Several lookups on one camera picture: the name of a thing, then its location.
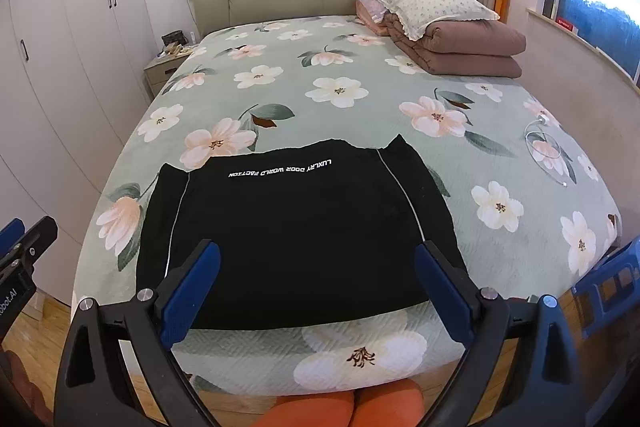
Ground pink floral pillow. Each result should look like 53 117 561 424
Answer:
350 0 396 38

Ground white dotted pillow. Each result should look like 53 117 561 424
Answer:
370 0 501 42

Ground brown folded quilt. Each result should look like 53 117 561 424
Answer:
382 14 528 79

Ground blue plastic stool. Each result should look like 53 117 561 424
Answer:
570 234 640 339

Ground beige trinkets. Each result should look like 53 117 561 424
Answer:
157 43 194 58

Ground white charging cable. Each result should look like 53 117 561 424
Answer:
523 115 577 186

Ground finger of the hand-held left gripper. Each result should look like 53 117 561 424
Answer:
0 218 26 254
0 216 59 279

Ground black sweatshirt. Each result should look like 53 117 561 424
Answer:
136 134 471 332

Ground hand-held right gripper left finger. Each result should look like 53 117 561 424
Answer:
54 239 222 427

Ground white wardrobe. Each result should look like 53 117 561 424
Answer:
0 0 162 304

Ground green floral bed blanket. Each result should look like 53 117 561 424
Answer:
72 14 623 395

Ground beige nightstand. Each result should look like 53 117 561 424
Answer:
143 48 196 100

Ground person's orange pants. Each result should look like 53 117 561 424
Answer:
260 379 426 427

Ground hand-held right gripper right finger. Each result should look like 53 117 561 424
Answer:
416 239 587 427

